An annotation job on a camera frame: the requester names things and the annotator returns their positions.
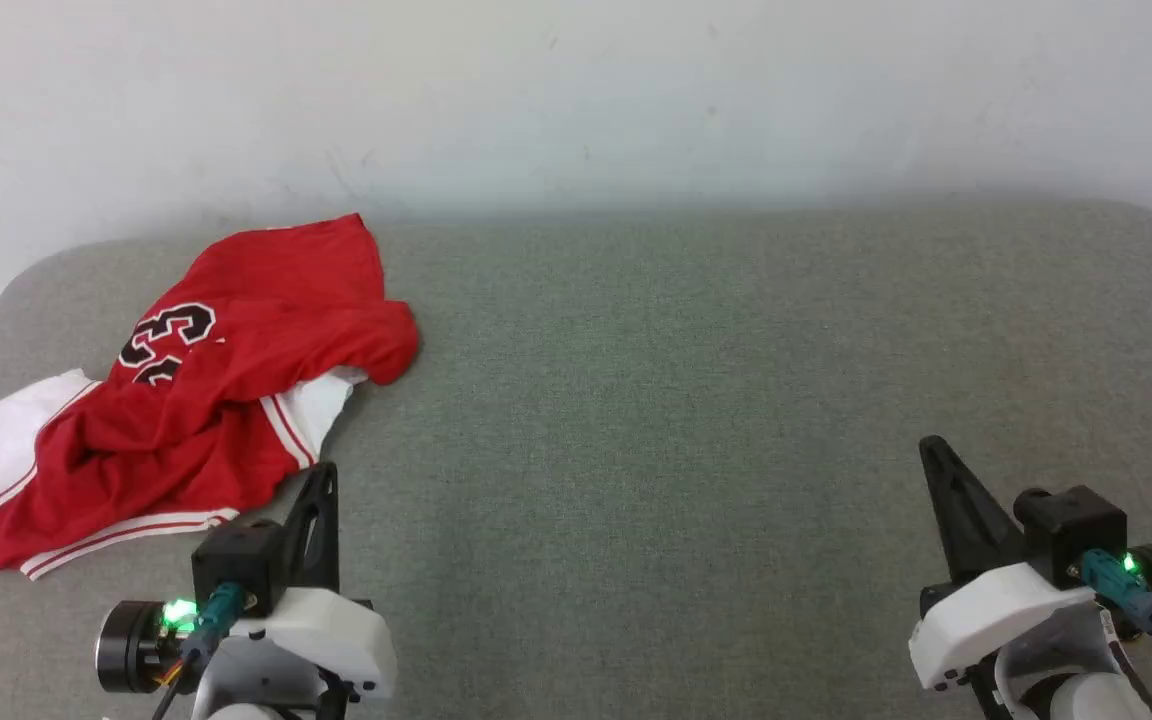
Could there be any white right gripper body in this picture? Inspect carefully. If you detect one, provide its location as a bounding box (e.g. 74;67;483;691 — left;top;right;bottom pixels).
910;559;1097;692

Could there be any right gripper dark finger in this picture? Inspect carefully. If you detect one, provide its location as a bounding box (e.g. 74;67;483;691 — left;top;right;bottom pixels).
918;435;1028;585

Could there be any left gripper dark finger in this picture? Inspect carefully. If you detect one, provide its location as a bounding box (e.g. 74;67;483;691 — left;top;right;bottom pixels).
281;461;341;594

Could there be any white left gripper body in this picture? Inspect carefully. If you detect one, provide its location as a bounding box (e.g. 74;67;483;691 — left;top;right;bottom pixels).
226;587;399;701

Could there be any red and white basketball jersey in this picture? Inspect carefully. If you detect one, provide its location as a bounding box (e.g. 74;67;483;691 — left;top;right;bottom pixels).
0;212;423;582

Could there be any left teal plug black cable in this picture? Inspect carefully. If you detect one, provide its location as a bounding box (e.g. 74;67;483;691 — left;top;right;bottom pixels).
150;582;249;720

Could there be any teal plug black cable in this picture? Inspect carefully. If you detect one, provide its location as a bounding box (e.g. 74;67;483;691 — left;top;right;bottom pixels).
150;582;249;720
1079;547;1152;669

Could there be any right teal plug black cable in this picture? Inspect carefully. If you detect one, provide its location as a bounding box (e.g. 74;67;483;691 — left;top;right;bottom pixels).
1079;547;1152;669

